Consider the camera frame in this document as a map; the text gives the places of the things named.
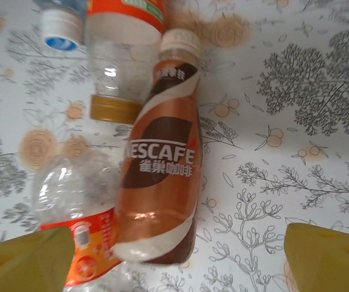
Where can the floral tablecloth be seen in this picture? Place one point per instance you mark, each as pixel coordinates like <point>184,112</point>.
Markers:
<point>284,137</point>

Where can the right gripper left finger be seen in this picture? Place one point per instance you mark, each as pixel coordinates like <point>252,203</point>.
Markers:
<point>22,264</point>

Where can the orange label gold cap bottle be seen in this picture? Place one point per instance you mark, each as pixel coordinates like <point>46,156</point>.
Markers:
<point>116,76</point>

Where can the crushed blue label bottle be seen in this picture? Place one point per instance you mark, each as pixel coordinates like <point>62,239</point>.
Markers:
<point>60,27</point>

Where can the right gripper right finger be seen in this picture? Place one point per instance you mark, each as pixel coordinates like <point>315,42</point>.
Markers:
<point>326,261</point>

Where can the brown Nescafe bottle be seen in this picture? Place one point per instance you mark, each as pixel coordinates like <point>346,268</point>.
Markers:
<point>162,152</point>

